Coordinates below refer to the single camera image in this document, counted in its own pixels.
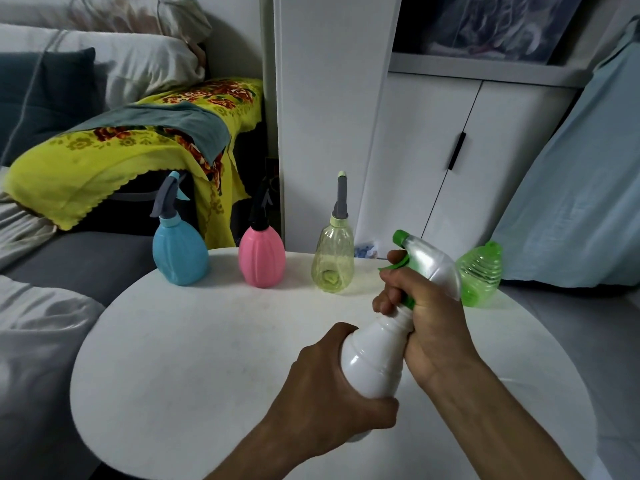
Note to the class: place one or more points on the black speaker box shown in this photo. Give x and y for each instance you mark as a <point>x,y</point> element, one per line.
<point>272,169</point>

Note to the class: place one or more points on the white pillow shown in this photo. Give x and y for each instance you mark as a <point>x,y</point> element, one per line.
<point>145,59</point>

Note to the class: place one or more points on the clear green sprayer head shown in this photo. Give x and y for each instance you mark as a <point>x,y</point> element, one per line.
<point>430,264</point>

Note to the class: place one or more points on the bright green clear bottle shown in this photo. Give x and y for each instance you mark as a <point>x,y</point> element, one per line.
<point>482,277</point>

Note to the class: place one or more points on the yellow-green clear bottle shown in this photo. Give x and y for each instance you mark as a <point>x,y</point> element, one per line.
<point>332,264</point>

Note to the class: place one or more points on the light blue cloth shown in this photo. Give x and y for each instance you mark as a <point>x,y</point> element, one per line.
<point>575,194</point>

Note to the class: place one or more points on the grey light-green sprayer head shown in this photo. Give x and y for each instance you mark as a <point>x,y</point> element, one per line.
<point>341,197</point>

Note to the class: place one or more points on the grey mattress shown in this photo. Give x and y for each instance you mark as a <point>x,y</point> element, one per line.
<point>85,264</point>

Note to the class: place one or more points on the person's left hand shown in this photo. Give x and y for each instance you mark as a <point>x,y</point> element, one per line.
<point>320,399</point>

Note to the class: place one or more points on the white wardrobe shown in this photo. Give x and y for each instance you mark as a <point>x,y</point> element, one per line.
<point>330,119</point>

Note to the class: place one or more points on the person's right hand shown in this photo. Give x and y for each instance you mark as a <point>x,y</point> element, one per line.
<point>435,324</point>

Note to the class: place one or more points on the yellow floral blanket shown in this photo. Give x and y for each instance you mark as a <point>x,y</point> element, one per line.
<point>80,169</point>

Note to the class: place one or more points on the white plastic bottle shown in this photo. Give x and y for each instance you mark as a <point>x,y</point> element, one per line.
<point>375,354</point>

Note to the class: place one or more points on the grey patterned bedsheet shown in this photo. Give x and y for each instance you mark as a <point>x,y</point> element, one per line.
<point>35,359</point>

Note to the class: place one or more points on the dark blue cushion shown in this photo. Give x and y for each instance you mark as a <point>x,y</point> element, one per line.
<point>45,99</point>

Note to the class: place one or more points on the grey blue sprayer head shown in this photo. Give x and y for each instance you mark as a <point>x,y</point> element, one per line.
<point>167,199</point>

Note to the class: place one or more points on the faded floral pillow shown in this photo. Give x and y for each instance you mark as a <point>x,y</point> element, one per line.
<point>135,12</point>

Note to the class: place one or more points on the pink plastic bottle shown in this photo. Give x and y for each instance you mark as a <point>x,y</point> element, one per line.
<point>262,259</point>

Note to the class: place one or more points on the black bedside cabinet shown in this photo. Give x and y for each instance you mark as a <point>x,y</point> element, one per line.
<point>130,209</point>

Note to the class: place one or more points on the black sprayer head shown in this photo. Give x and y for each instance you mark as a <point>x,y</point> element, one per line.
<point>260,212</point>

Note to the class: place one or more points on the plastic-wrapped patterned quilt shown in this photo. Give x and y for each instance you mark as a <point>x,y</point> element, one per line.
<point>490,24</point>

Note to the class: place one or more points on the blue plastic bottle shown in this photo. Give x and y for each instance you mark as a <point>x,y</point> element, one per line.
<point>181,257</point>

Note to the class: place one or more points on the person's right forearm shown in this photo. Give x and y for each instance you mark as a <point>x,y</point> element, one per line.
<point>505,429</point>

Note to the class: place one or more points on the small blue-white packet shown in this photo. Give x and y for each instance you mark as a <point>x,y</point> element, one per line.
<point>366,250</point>

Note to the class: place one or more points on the grey-blue towel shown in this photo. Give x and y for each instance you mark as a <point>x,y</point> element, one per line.
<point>185,122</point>

